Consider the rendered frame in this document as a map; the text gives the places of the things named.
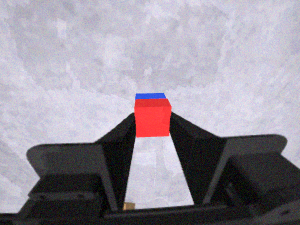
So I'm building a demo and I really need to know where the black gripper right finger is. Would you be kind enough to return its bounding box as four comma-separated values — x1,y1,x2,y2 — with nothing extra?
169,112,287,205

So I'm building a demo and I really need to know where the blue block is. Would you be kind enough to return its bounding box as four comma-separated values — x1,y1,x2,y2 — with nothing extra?
135,93,166,99

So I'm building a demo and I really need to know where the red block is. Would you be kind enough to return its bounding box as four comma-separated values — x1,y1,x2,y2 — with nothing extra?
134,98,172,137

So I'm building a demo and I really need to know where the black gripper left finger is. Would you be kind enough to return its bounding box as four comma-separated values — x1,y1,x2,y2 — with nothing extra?
26,113,136,210

